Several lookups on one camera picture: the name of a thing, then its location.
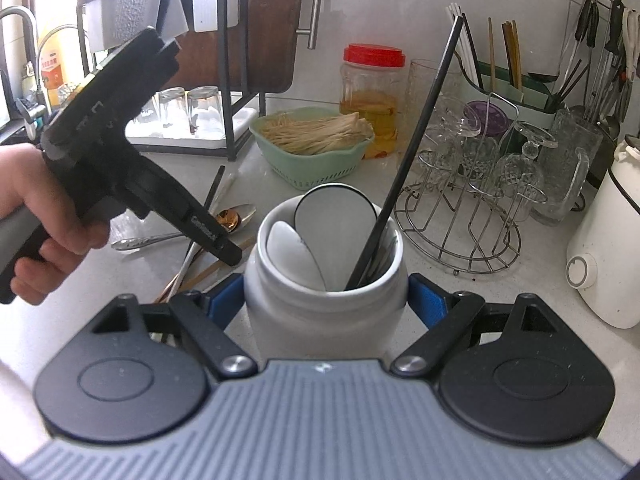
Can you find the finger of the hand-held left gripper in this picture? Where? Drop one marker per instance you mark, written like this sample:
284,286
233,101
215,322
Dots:
227,255

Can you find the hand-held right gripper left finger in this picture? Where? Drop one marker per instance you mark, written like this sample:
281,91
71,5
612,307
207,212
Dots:
222,305

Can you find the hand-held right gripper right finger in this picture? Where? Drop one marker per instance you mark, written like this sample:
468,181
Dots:
427,302

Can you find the rose gold spoon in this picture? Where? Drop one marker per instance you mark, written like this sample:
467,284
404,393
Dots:
227,220

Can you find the white ceramic spoon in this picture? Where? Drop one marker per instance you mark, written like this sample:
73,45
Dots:
287,250

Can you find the black chopstick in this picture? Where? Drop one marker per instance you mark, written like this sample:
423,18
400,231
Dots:
215,185
429,91

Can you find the white ceramic jar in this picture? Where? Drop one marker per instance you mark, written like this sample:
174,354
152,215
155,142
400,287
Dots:
320,320

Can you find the white round ladle black rim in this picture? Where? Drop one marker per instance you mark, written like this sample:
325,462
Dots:
335,230

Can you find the row of hanging kitchen utensils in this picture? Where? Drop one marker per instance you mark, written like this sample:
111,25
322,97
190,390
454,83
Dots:
612,35

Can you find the person's left hand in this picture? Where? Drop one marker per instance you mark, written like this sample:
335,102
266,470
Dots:
30,180

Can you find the white drip tray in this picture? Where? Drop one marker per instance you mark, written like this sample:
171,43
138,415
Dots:
142,132

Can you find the clear upturned tumbler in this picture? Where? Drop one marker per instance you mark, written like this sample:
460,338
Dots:
205,110
172,110

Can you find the yellow bottle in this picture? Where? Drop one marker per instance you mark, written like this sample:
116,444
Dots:
52,70

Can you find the steel kitchen faucet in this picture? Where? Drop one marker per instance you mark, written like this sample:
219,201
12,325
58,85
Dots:
34,60

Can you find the green plastic basket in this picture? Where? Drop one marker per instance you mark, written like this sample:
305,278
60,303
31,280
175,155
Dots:
310,172

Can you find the black dish rack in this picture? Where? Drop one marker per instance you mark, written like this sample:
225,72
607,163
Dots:
230,125

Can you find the grey textured board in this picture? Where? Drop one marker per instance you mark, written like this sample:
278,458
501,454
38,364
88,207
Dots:
135,0

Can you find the grey flat board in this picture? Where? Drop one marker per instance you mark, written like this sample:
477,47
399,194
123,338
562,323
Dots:
175,15

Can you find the cut stemmed glass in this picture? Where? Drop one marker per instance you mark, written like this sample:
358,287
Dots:
520,185

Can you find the clear drinking glass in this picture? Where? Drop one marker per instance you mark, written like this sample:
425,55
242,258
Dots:
482,160
450,130

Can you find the white electric cooker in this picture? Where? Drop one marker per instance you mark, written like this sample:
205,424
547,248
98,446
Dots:
610,260

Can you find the textured glass pitcher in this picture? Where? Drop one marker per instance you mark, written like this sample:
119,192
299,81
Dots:
560,170

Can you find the brown cutting board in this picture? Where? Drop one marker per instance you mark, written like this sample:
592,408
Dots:
260,35

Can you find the purple lid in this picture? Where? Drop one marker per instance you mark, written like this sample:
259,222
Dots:
487,120

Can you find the tall textured glass tumbler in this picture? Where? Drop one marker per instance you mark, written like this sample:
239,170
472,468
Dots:
447,85

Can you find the green utensil holder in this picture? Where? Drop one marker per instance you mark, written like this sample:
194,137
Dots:
505,91

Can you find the plastic jar red lid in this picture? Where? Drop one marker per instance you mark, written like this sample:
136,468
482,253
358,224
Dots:
372,55

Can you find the bundle of wooden chopsticks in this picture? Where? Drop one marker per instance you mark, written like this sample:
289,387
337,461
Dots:
512,55

